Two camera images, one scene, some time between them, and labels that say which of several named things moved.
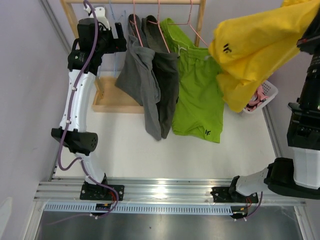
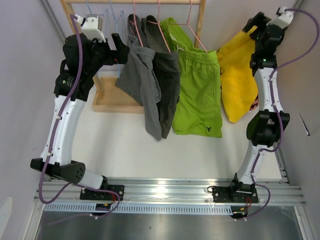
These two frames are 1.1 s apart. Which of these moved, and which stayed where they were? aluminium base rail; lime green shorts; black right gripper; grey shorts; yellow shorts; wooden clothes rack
Moved: black right gripper; yellow shorts
Stayed: wooden clothes rack; aluminium base rail; grey shorts; lime green shorts
